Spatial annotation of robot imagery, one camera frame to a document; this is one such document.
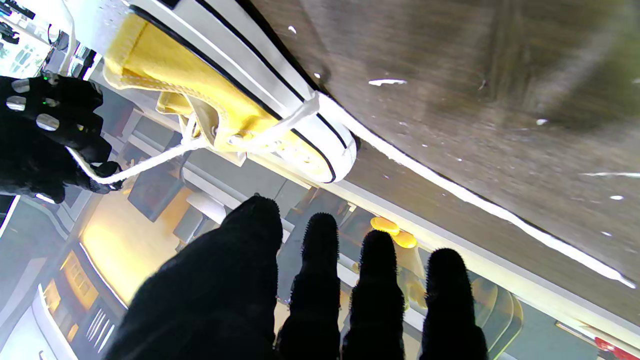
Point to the right robot hand black glove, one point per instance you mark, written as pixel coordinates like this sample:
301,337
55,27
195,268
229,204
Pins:
35,155

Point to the left robot hand black glove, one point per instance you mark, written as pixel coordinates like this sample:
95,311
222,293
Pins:
215,300

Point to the yellow canvas sneaker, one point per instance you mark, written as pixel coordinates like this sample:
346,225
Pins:
165,65

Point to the white shoelace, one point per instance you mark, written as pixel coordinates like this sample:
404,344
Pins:
470,196

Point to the printed kitchen backdrop banner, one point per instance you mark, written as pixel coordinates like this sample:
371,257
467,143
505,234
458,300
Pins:
125,240

